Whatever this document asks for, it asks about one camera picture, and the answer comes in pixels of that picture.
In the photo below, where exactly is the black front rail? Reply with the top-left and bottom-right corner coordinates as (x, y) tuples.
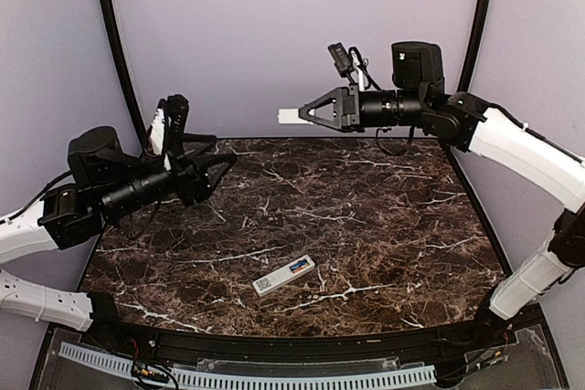
(116, 322), (475, 363)

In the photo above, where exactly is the right black frame post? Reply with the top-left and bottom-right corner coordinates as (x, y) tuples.
(457, 0), (490, 91)

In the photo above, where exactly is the black frame post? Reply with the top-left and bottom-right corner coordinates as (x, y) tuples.
(457, 0), (490, 91)
(99, 0), (146, 143)

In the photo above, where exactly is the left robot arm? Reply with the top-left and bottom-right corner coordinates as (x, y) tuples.
(1, 126), (237, 350)

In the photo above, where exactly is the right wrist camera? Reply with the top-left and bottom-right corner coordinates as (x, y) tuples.
(327, 42), (373, 91)

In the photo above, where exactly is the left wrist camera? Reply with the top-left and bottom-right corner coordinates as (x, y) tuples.
(148, 94), (189, 157)

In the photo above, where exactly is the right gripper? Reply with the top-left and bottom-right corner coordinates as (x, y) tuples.
(297, 80), (426, 132)

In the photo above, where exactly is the white slotted cable duct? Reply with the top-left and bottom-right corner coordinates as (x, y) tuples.
(58, 342), (436, 389)

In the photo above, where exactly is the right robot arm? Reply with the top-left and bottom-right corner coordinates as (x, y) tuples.
(298, 41), (584, 348)

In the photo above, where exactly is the left black frame post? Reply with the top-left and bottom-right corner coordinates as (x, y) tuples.
(99, 0), (146, 143)

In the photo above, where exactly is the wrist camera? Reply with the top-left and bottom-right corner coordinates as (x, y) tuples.
(327, 42), (373, 91)
(148, 94), (189, 157)

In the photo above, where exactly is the white remote control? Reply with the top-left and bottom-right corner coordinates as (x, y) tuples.
(252, 255), (316, 297)

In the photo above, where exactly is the white battery cover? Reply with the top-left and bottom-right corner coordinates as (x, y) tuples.
(277, 109), (312, 125)

